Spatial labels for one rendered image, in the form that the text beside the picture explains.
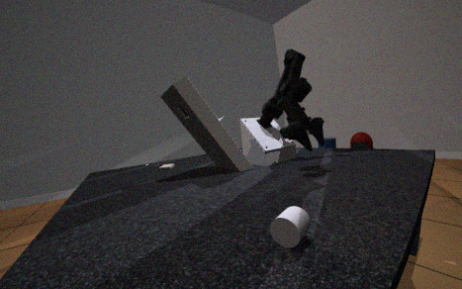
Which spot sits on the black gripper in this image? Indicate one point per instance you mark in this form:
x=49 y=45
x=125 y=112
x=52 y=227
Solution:
x=300 y=124

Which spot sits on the white cylinder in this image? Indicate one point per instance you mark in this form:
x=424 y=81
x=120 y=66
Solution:
x=290 y=226

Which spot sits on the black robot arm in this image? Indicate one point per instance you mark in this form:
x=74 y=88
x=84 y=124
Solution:
x=290 y=90

